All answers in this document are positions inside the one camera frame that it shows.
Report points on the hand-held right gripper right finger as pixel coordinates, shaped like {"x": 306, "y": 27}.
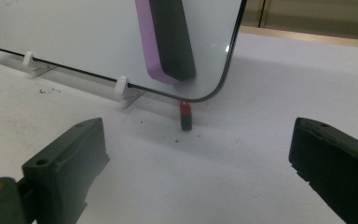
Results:
{"x": 338, "y": 165}

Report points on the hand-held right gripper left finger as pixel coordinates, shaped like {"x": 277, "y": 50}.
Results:
{"x": 65, "y": 168}

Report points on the white whiteboard with black edge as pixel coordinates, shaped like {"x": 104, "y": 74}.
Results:
{"x": 74, "y": 37}

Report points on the purple whiteboard eraser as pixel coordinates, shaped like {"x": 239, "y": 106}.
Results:
{"x": 171, "y": 40}

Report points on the white plastic board stand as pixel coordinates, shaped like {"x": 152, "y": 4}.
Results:
{"x": 28, "y": 58}
{"x": 121, "y": 85}

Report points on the dark red block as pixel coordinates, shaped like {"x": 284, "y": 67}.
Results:
{"x": 185, "y": 116}

